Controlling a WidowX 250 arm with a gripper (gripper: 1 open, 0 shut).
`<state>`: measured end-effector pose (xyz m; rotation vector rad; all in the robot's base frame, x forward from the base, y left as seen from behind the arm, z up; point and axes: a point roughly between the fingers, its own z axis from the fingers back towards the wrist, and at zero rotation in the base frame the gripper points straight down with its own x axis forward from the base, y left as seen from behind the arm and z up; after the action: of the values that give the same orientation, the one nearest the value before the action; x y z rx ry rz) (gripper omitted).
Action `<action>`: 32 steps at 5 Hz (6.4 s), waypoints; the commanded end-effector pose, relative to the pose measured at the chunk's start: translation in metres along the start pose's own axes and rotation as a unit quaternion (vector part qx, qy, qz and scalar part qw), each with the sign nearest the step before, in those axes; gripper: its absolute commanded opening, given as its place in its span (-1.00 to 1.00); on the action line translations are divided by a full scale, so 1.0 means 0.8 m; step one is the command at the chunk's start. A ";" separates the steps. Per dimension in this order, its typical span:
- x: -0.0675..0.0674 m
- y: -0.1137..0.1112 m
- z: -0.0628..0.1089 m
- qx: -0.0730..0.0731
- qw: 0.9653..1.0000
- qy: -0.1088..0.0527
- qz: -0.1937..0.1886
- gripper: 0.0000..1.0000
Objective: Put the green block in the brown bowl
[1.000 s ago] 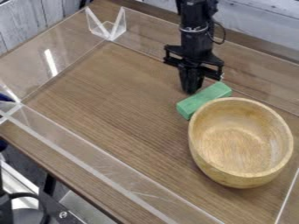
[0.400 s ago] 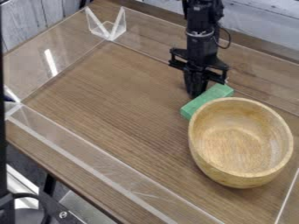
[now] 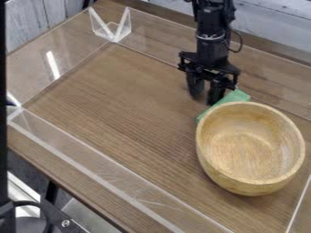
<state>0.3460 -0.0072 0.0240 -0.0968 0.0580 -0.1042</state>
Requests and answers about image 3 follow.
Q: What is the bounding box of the black vertical pole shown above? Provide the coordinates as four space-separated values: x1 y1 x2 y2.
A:
0 0 16 233

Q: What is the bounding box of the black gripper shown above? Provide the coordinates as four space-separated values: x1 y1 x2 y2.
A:
177 33 240 106

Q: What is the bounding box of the green foam block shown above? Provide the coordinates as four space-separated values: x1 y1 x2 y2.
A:
196 89 251 123

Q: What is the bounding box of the brown wooden bowl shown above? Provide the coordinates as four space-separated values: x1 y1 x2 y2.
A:
196 102 305 197

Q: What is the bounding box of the black cable loop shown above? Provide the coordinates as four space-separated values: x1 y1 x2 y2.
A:
6 199 53 233

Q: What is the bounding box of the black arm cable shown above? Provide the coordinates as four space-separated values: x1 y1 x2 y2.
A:
224 27 245 55

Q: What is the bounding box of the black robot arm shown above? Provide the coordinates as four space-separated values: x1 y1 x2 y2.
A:
179 0 241 106

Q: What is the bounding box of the black table leg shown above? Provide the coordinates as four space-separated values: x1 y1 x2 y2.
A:
45 181 60 204

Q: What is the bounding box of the clear acrylic corner bracket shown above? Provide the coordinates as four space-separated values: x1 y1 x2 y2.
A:
88 7 132 43

